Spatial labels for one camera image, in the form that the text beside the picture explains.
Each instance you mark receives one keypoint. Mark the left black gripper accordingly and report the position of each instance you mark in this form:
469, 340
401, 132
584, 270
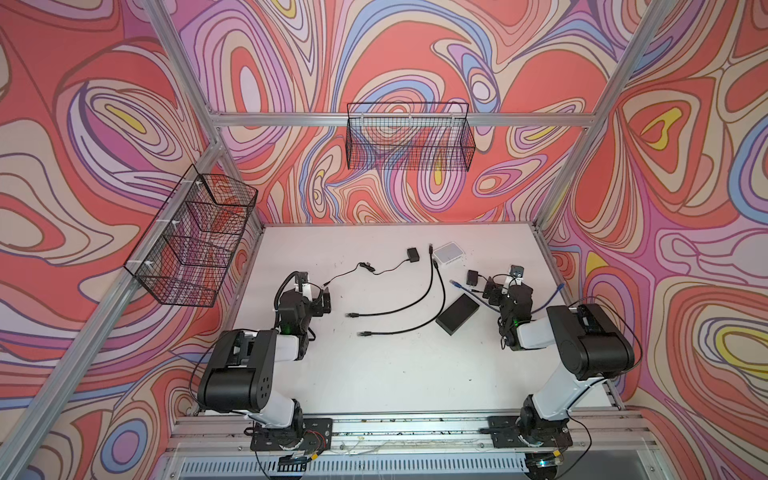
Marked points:
321, 301

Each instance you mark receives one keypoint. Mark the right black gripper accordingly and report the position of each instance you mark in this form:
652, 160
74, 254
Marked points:
497, 291

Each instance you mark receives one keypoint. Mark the black power adapter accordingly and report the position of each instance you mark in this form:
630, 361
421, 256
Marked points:
476, 282
412, 256

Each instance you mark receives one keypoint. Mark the black network switch box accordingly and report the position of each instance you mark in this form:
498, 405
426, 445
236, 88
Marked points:
456, 314

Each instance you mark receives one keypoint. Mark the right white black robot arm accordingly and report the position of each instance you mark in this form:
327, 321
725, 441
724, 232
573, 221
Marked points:
591, 349

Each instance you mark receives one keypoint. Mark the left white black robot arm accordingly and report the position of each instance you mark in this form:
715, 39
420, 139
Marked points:
238, 377

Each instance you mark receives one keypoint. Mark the small white network switch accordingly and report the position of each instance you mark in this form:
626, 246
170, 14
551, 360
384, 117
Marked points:
448, 253

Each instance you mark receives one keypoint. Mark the left wire mesh basket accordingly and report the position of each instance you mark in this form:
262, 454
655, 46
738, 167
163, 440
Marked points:
200, 228

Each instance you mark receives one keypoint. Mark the wire mesh basket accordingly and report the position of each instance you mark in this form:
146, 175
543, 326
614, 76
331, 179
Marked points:
200, 228
409, 136

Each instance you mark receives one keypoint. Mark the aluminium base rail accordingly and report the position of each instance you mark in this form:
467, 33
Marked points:
597, 444

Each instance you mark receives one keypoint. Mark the back wire mesh basket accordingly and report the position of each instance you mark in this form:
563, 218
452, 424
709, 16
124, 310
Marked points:
409, 136

